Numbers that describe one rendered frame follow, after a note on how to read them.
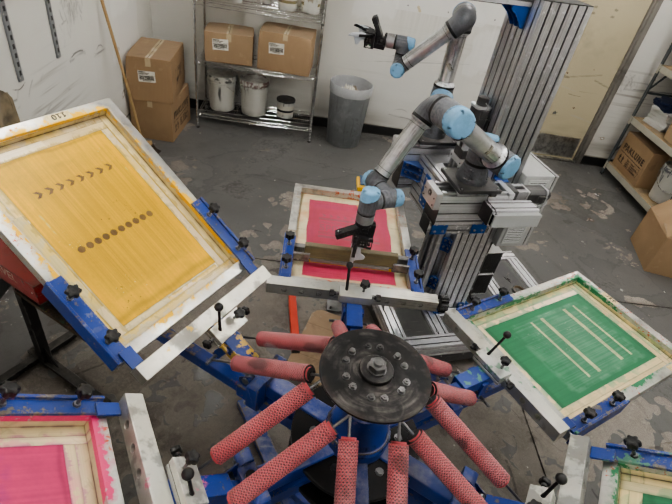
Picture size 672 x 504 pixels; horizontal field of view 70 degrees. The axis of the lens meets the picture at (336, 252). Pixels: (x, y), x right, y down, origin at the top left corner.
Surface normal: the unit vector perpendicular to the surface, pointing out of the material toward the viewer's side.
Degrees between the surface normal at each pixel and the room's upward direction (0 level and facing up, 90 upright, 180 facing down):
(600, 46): 90
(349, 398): 0
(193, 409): 0
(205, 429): 0
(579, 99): 90
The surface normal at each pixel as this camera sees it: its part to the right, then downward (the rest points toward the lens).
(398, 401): 0.15, -0.78
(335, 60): -0.01, 0.62
